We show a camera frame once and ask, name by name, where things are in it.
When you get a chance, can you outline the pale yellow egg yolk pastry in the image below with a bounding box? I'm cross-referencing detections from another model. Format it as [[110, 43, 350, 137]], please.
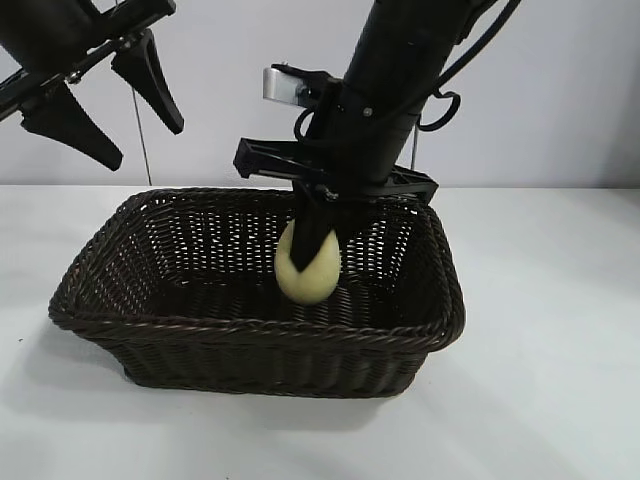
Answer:
[[273, 219, 343, 305]]

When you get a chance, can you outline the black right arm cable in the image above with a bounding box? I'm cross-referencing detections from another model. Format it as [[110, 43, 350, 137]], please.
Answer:
[[418, 0, 524, 132]]

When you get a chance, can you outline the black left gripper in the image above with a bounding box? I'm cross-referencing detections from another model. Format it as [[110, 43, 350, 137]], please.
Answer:
[[0, 0, 185, 173]]

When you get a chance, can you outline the dark brown woven basket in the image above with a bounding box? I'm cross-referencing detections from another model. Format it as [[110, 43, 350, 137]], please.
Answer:
[[48, 187, 467, 400]]

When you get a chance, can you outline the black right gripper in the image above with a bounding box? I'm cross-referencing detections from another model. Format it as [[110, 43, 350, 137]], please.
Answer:
[[233, 74, 440, 274]]

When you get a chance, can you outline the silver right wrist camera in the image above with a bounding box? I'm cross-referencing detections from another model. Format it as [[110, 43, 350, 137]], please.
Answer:
[[263, 62, 344, 109]]

